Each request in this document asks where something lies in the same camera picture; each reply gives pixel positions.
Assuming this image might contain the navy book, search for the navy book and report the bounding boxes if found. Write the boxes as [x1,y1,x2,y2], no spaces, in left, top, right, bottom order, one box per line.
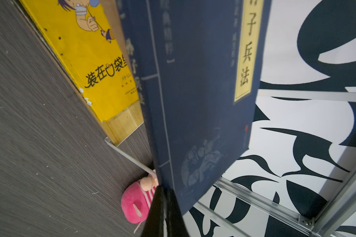
[117,1,272,213]

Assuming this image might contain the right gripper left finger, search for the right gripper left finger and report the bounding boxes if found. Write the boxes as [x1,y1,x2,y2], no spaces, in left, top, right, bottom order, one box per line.
[141,186,165,237]

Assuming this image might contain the wooden white-framed bookshelf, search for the wooden white-framed bookshelf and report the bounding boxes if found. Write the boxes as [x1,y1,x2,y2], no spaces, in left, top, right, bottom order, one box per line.
[100,1,156,178]

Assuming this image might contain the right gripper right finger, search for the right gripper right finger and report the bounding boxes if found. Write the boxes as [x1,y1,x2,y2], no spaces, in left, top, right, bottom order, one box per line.
[165,189,189,237]

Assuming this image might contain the yellow cartoon book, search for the yellow cartoon book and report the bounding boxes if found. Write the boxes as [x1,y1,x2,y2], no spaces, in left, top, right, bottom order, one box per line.
[21,1,138,122]

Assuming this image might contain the pink plush doll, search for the pink plush doll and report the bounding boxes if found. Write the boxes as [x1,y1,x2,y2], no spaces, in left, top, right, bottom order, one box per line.
[121,174,159,234]

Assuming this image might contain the aluminium frame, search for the aluminium frame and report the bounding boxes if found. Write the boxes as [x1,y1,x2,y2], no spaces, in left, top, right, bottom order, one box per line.
[184,96,356,237]

